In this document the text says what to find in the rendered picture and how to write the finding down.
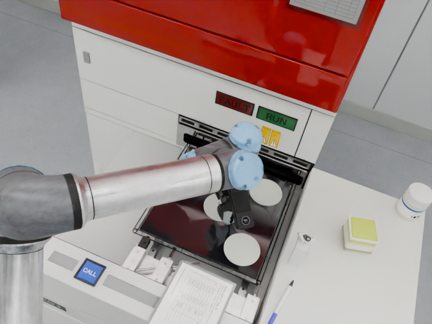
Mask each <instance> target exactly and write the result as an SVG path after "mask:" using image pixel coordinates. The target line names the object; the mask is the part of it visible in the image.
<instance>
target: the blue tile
mask: <svg viewBox="0 0 432 324"><path fill-rule="evenodd" d="M102 270H103V267H100V266H99V265H96V264H94V263H92V262H89V261H87V262H86V263H85V264H84V266H83V268H82V269H81V270H80V272H79V273H78V275H77V277H79V278H81V279H83V280H85V281H87V282H90V283H92V284H94V283H95V281H96V279H97V278H98V276H99V275H100V273H101V272H102Z"/></svg>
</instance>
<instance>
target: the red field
mask: <svg viewBox="0 0 432 324"><path fill-rule="evenodd" d="M216 103H218V104H221V105H224V106H226V107H230V108H232V109H235V110H238V111H240V112H243V113H246V114H249V115H251V111H252V108H253V105H251V104H249V103H246V102H243V101H240V100H237V99H235V98H232V97H229V96H226V95H224V94H220V93H217V101H216Z"/></svg>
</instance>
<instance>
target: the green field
mask: <svg viewBox="0 0 432 324"><path fill-rule="evenodd" d="M257 118H260V119H263V120H265V121H268V122H271V123H274V124H277V125H280V126H282V127H285V128H288V129H291V130H293V129H294V125H295V123H296V120H294V119H291V118H288V117H286V116H282V115H280V114H277V113H275V112H271V111H268V110H266V109H263V108H259V112H258V116H257Z"/></svg>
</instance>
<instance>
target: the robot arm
mask: <svg viewBox="0 0 432 324"><path fill-rule="evenodd" d="M261 144H262V132H261V130H260V129H259V128H258V127H257V126H256V125H255V124H253V123H249V122H246V121H242V122H238V123H236V124H234V126H233V127H232V128H231V131H230V132H229V136H228V137H225V138H222V139H220V140H218V141H215V142H213V143H210V144H208V145H205V146H203V147H199V148H197V149H192V151H190V152H187V153H186V154H183V155H182V156H181V158H180V159H178V160H174V161H167V162H164V163H157V164H153V165H146V166H139V167H135V168H128V169H124V170H117V171H114V172H107V173H102V174H96V175H89V176H85V177H78V176H77V175H75V174H74V173H68V174H60V175H44V174H43V173H42V172H41V171H39V170H37V169H36V168H33V167H31V166H26V165H13V166H8V167H6V168H3V169H1V170H0V324H42V313H43V269H44V245H45V244H46V243H47V242H48V241H49V240H50V239H51V238H52V236H53V235H58V234H61V233H65V232H69V231H74V230H79V229H82V228H84V226H85V225H86V224H87V222H88V221H91V220H95V219H100V218H103V217H108V216H111V215H117V214H121V213H126V212H131V211H134V210H140V209H143V208H148V207H152V206H157V205H160V204H166V203H171V202H174V201H180V200H183V199H188V198H192V197H197V196H200V195H206V194H211V193H214V192H215V195H216V196H217V198H218V200H219V199H220V201H221V203H220V202H218V207H217V212H218V214H219V217H220V218H221V220H222V221H223V223H225V224H227V225H228V224H233V223H235V227H236V229H238V230H244V229H248V228H252V227H253V226H254V225H255V222H254V219H253V214H252V210H251V205H250V201H251V198H250V194H249V192H248V190H250V189H253V188H254V187H256V186H257V185H258V184H259V183H260V182H261V180H262V177H263V174H264V166H263V163H262V160H261V159H260V158H259V157H258V154H259V151H260V149H261ZM230 216H231V217H230Z"/></svg>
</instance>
